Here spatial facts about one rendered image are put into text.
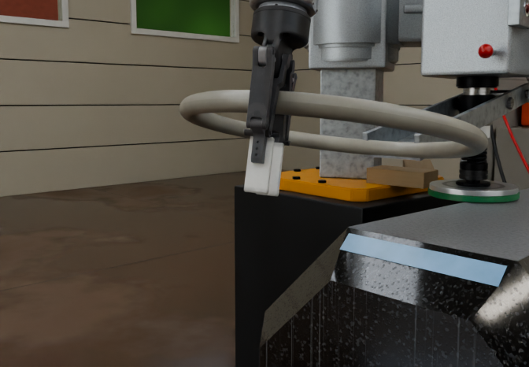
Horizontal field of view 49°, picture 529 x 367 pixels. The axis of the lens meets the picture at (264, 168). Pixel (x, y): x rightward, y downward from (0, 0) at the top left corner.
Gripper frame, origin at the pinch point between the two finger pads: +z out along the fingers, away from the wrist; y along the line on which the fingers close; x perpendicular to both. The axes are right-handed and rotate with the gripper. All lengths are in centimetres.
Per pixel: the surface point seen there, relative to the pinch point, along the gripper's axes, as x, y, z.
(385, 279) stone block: -14.2, 31.4, 14.4
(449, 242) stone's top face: -24.0, 34.3, 7.1
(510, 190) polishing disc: -38, 79, -6
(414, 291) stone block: -19.2, 28.1, 15.4
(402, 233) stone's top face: -16.0, 39.3, 6.5
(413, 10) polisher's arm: -9, 118, -65
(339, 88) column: 13, 121, -39
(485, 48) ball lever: -29, 61, -35
